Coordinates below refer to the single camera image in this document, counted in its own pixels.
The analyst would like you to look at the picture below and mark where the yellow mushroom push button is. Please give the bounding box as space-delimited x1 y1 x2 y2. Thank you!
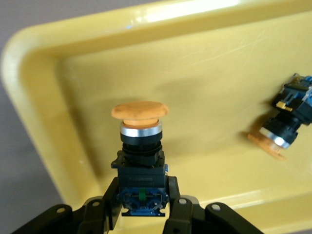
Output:
111 102 171 217
246 72 312 162

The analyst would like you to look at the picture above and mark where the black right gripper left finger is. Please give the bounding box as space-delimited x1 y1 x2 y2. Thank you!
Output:
14 175 122 234

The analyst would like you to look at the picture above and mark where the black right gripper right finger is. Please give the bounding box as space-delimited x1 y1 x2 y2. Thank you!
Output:
162 175 265 234

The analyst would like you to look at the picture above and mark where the yellow plastic tray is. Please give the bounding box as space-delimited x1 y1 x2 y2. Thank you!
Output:
0 0 312 234

